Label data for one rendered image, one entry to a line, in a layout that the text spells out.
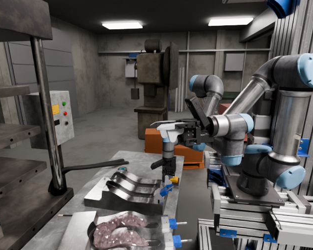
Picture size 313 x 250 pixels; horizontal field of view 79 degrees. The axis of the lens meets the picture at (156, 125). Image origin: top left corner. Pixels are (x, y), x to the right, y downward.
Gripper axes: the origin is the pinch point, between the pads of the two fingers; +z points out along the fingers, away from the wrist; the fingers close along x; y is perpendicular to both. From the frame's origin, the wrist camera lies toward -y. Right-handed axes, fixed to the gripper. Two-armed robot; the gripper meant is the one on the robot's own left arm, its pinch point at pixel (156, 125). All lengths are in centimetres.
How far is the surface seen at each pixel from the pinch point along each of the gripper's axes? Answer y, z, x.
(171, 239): 56, -10, 17
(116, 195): 48, 12, 52
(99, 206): 56, 22, 59
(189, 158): 97, -123, 229
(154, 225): 57, -6, 30
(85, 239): 52, 27, 24
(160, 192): 47, -14, 44
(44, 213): 58, 54, 67
